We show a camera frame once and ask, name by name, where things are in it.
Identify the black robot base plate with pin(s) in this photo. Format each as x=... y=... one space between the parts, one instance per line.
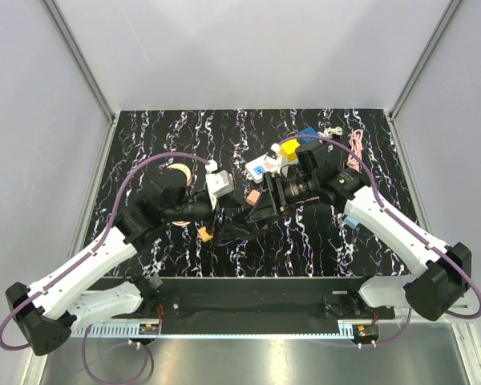
x=263 y=306

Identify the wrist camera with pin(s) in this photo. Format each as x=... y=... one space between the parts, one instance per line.
x=218 y=182
x=273 y=162

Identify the small yellow plug adapter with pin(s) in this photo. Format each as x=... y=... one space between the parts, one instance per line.
x=205 y=235

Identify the yellow cube socket adapter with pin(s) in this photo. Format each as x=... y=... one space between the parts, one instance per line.
x=288 y=150

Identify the white power strip cable plug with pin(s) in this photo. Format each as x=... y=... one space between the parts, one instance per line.
x=331 y=132

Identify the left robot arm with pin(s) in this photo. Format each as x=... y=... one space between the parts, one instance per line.
x=49 y=310

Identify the light blue plug adapter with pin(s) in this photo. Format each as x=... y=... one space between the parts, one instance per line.
x=351 y=222

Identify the pink plug adapter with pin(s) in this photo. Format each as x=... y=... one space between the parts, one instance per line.
x=253 y=197

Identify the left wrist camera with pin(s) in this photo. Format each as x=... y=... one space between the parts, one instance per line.
x=218 y=182

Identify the pink power strip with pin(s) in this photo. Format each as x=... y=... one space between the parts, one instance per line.
x=308 y=199

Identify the black cube socket adapter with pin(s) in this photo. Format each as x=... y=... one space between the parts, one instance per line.
x=233 y=225

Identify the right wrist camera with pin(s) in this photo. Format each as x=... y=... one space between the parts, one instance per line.
x=273 y=162

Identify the white multicolour power strip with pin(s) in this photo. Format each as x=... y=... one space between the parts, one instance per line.
x=255 y=170

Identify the blue cube socket adapter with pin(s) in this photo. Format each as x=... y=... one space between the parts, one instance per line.
x=306 y=135

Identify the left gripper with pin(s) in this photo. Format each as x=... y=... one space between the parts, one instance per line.
x=213 y=215

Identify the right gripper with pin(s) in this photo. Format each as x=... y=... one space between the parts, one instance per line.
x=268 y=206

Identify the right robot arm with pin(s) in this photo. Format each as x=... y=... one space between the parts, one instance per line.
x=439 y=273

